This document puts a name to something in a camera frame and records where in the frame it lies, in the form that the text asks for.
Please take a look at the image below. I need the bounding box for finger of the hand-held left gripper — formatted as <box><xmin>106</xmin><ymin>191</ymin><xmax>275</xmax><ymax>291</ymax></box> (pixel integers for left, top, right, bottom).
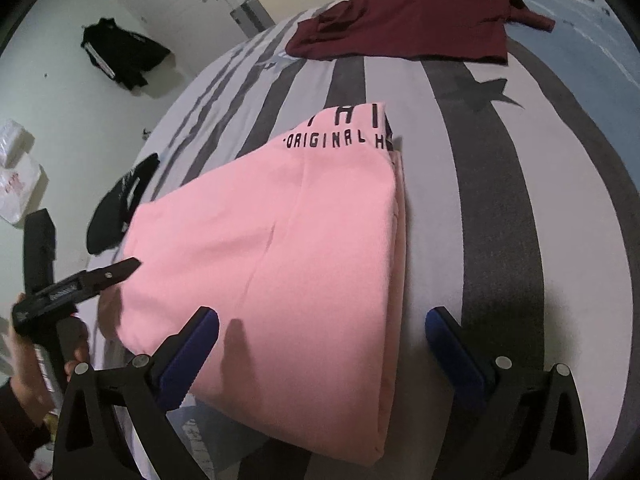
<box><xmin>70</xmin><ymin>256</ymin><xmax>142</xmax><ymax>294</ymax></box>

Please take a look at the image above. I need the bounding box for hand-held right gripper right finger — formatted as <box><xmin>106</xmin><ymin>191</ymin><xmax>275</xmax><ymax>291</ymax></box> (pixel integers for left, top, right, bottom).
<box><xmin>424</xmin><ymin>305</ymin><xmax>591</xmax><ymax>480</ymax></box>

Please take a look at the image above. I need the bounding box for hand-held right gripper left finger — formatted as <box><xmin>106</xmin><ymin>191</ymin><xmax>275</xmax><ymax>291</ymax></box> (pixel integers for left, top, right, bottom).
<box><xmin>52</xmin><ymin>306</ymin><xmax>221</xmax><ymax>480</ymax></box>

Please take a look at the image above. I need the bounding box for pink printed t-shirt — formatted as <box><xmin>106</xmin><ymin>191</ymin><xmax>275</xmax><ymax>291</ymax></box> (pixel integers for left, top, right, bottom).
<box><xmin>97</xmin><ymin>102</ymin><xmax>407</xmax><ymax>466</ymax></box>

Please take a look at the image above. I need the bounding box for person's left forearm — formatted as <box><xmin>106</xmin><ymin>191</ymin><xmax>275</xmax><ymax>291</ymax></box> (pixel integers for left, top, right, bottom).
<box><xmin>0</xmin><ymin>380</ymin><xmax>51</xmax><ymax>480</ymax></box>

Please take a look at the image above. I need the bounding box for person's left hand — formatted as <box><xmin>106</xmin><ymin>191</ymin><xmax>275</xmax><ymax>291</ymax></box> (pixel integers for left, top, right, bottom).
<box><xmin>7</xmin><ymin>317</ymin><xmax>91</xmax><ymax>428</ymax></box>

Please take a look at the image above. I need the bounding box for black folded shirt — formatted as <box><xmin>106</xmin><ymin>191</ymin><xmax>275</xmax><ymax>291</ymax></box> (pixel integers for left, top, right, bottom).
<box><xmin>87</xmin><ymin>153</ymin><xmax>161</xmax><ymax>256</ymax></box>

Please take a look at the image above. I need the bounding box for white red print shopping bag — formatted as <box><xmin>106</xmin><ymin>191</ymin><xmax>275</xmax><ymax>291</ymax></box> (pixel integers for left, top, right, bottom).
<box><xmin>0</xmin><ymin>152</ymin><xmax>43</xmax><ymax>225</ymax></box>

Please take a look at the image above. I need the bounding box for striped star print bed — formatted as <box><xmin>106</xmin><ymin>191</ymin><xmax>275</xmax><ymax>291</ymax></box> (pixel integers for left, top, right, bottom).
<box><xmin>87</xmin><ymin>0</ymin><xmax>640</xmax><ymax>480</ymax></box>

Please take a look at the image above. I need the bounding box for black striped jacket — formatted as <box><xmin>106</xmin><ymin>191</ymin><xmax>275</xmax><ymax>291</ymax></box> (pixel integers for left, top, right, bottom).
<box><xmin>81</xmin><ymin>17</ymin><xmax>173</xmax><ymax>92</ymax></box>

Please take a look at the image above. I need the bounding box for dark grey ribbed suitcase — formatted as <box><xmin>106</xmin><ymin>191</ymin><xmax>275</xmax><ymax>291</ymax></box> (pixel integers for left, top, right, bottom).
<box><xmin>230</xmin><ymin>0</ymin><xmax>276</xmax><ymax>38</ymax></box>

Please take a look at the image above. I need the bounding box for maroon shirt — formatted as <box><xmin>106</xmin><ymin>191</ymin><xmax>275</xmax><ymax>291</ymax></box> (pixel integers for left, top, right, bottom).
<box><xmin>286</xmin><ymin>0</ymin><xmax>557</xmax><ymax>66</ymax></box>

